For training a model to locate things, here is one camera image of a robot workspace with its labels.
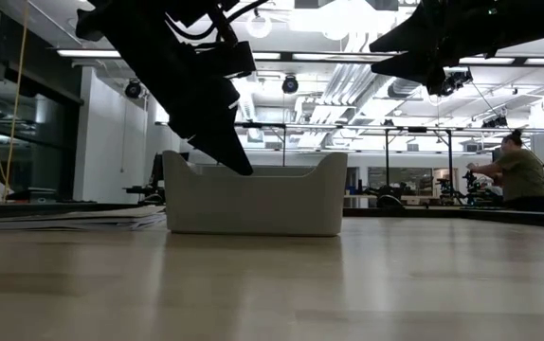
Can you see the black robot equipment on stand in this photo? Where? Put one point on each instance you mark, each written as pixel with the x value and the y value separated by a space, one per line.
pixel 471 187

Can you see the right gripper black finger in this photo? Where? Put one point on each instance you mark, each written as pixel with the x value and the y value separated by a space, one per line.
pixel 423 30
pixel 423 68

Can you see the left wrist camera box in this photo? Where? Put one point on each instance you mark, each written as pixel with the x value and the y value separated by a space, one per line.
pixel 227 59

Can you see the person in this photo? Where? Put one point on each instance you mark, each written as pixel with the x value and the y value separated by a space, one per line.
pixel 523 175

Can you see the black ceiling track light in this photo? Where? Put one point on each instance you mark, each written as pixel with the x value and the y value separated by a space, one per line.
pixel 457 81
pixel 495 121

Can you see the stack of white papers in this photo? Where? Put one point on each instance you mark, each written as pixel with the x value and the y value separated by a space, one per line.
pixel 87 219

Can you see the white plastic bin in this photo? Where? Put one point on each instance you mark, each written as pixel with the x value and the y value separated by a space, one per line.
pixel 253 203

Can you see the long ceiling light strip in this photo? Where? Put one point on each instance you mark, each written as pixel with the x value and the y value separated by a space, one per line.
pixel 87 53

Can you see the white round ceiling lamp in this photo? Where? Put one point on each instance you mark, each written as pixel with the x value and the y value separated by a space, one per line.
pixel 259 27

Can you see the black aluminium table frame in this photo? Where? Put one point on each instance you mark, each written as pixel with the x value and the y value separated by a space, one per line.
pixel 490 218

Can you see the black round ceiling reel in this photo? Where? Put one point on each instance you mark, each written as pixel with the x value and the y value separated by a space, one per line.
pixel 290 84
pixel 133 89

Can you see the black overhead rig frame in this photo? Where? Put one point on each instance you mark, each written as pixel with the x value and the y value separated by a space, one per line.
pixel 449 156

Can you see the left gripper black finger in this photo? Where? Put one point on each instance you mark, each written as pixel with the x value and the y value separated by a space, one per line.
pixel 196 128
pixel 222 113

